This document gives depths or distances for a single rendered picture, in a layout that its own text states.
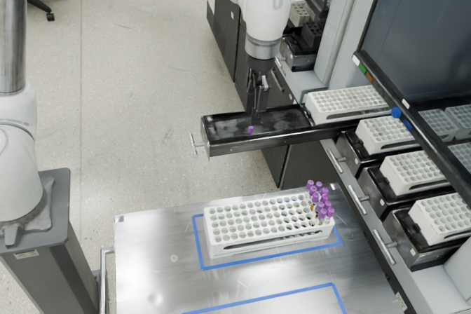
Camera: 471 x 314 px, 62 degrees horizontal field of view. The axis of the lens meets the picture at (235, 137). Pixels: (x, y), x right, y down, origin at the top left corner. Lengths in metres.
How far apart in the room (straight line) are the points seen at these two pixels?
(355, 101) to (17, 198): 1.01
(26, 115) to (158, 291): 0.59
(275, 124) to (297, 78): 0.37
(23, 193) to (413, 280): 1.00
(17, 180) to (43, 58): 2.07
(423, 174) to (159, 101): 1.77
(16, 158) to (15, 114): 0.15
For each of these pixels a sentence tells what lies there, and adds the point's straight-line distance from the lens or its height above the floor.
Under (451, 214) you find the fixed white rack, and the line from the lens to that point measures 1.13.
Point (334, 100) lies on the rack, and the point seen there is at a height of 0.86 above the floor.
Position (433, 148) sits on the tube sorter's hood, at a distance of 1.07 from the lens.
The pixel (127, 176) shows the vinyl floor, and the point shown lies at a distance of 2.15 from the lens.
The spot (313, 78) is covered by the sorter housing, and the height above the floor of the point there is 0.73.
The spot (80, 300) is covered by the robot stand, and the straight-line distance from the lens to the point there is 1.60.
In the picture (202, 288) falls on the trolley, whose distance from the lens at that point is 0.91.
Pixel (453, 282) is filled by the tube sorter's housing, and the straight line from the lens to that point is 1.18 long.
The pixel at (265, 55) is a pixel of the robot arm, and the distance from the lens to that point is 0.99.
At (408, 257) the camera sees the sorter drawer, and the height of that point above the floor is 0.76.
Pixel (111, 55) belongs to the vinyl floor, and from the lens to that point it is 2.99.
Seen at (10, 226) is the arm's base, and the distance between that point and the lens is 1.18.
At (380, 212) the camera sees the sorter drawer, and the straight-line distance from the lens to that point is 1.18.
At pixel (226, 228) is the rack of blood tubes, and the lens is 0.91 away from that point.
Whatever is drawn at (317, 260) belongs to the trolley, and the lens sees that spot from 0.98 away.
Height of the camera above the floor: 1.66
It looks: 46 degrees down
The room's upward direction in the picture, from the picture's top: 6 degrees clockwise
